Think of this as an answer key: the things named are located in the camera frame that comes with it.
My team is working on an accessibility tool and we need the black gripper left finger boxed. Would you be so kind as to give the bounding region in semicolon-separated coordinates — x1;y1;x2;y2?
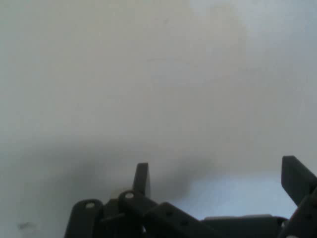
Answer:
63;162;206;238

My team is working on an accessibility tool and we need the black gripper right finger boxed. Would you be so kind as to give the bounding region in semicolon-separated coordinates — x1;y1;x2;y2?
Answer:
277;155;317;238

